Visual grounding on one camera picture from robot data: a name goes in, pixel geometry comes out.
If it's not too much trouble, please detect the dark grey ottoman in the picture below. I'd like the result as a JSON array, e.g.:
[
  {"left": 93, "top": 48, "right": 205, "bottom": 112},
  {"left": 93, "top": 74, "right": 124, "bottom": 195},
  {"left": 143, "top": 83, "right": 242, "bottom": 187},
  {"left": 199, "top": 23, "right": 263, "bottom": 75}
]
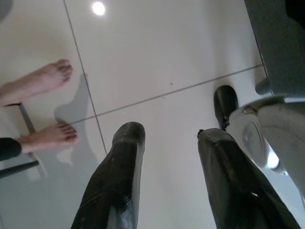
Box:
[{"left": 244, "top": 0, "right": 305, "bottom": 96}]

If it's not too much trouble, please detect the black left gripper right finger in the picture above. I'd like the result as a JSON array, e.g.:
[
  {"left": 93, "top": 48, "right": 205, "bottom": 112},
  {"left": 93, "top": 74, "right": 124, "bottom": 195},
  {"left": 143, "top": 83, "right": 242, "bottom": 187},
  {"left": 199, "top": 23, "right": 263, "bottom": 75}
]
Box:
[{"left": 197, "top": 128, "right": 302, "bottom": 229}]

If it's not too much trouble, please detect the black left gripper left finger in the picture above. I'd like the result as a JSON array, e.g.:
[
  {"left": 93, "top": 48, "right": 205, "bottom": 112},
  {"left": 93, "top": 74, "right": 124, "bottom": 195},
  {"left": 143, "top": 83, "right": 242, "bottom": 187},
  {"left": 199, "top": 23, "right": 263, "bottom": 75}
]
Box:
[{"left": 71, "top": 122, "right": 146, "bottom": 229}]

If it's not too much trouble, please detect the person's left bare foot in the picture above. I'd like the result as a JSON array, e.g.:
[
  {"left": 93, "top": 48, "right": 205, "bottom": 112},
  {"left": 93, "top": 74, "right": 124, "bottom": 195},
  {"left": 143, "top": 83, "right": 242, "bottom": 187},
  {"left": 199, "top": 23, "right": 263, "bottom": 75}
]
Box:
[{"left": 0, "top": 59, "right": 74, "bottom": 106}]

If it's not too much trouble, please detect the grey metal chair frame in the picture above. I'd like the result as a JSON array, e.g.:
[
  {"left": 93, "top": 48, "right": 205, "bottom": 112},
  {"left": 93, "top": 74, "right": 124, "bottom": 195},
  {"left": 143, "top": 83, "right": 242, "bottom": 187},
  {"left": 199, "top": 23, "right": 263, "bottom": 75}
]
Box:
[{"left": 0, "top": 102, "right": 40, "bottom": 179}]

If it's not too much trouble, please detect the person's black trouser leg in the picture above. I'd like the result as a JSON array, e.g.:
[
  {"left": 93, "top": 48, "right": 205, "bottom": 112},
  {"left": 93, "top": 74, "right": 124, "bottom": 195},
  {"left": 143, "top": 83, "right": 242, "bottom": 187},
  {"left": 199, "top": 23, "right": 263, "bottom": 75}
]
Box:
[{"left": 0, "top": 136, "right": 22, "bottom": 162}]

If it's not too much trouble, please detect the robot's black foot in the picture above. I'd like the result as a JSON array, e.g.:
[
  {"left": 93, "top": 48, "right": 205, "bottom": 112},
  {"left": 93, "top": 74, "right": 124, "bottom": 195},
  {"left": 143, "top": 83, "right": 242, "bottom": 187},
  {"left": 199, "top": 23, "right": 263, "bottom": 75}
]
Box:
[{"left": 213, "top": 85, "right": 240, "bottom": 131}]

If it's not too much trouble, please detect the person's right bare foot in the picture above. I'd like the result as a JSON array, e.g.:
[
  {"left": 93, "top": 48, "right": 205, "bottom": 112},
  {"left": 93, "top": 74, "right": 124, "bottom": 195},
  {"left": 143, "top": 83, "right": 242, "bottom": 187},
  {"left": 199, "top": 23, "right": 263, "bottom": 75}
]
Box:
[{"left": 16, "top": 122, "right": 80, "bottom": 154}]

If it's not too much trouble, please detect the person's bare foot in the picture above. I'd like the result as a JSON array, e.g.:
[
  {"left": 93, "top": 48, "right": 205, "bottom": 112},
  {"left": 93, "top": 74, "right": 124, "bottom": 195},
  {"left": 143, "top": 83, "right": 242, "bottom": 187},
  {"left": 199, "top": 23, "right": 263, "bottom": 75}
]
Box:
[
  {"left": 0, "top": 59, "right": 74, "bottom": 106},
  {"left": 16, "top": 122, "right": 80, "bottom": 154}
]

